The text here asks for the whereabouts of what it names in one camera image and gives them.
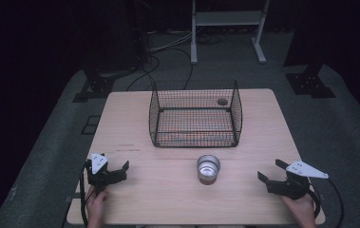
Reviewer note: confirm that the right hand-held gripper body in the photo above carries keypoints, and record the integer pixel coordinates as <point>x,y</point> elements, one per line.
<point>290,188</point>

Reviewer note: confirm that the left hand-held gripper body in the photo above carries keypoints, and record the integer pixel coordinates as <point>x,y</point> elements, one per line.
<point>96,177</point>

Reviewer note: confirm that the person's right hand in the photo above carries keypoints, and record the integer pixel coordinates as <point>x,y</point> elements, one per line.
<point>301,209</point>

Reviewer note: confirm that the person's left hand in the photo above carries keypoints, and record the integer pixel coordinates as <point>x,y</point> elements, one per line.
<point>96,205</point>

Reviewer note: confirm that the silver metal cup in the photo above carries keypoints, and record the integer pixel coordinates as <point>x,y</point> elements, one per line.
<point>208,169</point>

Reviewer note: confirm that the black stand base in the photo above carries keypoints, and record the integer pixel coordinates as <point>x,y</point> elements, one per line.
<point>310,84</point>
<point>97,90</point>

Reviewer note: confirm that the dark round disc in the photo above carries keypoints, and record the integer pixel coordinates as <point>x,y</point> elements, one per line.
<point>222,101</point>

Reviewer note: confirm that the white metal stand frame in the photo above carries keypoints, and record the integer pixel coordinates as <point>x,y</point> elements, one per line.
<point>228,18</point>

